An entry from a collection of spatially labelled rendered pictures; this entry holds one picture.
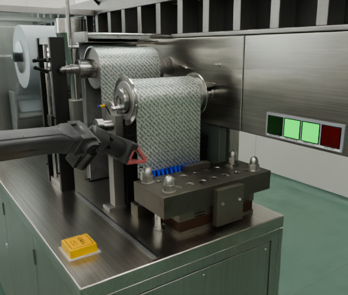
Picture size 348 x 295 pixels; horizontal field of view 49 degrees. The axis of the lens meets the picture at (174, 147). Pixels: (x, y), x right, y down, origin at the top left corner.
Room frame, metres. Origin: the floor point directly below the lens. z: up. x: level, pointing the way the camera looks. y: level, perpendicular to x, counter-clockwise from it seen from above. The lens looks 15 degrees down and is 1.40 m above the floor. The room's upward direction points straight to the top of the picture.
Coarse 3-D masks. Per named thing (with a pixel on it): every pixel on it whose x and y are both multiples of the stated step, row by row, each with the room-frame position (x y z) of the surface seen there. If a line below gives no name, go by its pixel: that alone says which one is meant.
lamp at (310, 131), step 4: (304, 124) 1.00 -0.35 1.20; (308, 124) 0.99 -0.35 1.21; (312, 124) 0.98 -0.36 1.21; (316, 124) 0.97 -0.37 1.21; (304, 128) 1.00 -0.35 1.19; (308, 128) 0.99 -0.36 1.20; (312, 128) 0.98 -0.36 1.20; (316, 128) 0.97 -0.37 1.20; (304, 132) 1.00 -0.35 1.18; (308, 132) 0.99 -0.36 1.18; (312, 132) 0.98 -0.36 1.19; (316, 132) 0.97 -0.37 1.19; (304, 136) 1.00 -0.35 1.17; (308, 136) 0.99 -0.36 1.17; (312, 136) 0.98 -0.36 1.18; (316, 136) 0.97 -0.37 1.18; (308, 140) 0.99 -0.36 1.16; (312, 140) 0.98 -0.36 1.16; (316, 140) 0.97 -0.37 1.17
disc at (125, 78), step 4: (124, 76) 1.15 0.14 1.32; (120, 80) 1.17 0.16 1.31; (124, 80) 1.15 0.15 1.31; (128, 80) 1.13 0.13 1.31; (116, 84) 1.19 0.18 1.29; (128, 84) 1.13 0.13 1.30; (132, 84) 1.11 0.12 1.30; (116, 88) 1.19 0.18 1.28; (132, 88) 1.11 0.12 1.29; (132, 92) 1.11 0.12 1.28; (136, 92) 1.10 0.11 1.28; (136, 96) 1.09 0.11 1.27; (136, 100) 1.09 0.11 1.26; (136, 104) 1.09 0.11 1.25; (136, 108) 1.09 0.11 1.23; (136, 112) 1.09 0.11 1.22; (132, 116) 1.11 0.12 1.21; (136, 116) 1.10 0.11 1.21; (124, 120) 1.15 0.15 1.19; (128, 120) 1.13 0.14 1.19; (132, 120) 1.11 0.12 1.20; (128, 124) 1.13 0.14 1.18
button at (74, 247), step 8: (64, 240) 0.90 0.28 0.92; (72, 240) 0.90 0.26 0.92; (80, 240) 0.90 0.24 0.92; (88, 240) 0.90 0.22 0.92; (64, 248) 0.88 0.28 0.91; (72, 248) 0.85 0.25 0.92; (80, 248) 0.86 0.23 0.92; (88, 248) 0.87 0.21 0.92; (96, 248) 0.88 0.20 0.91; (72, 256) 0.84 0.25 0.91
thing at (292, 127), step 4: (288, 120) 1.05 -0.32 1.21; (292, 120) 1.04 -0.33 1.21; (288, 124) 1.05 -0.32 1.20; (292, 124) 1.04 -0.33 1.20; (296, 124) 1.02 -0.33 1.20; (284, 128) 1.06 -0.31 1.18; (288, 128) 1.05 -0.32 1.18; (292, 128) 1.03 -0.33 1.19; (296, 128) 1.02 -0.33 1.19; (284, 132) 1.06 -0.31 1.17; (288, 132) 1.05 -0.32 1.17; (292, 132) 1.03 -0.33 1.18; (296, 132) 1.02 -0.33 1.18; (288, 136) 1.04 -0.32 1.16; (292, 136) 1.03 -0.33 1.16; (296, 136) 1.02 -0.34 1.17
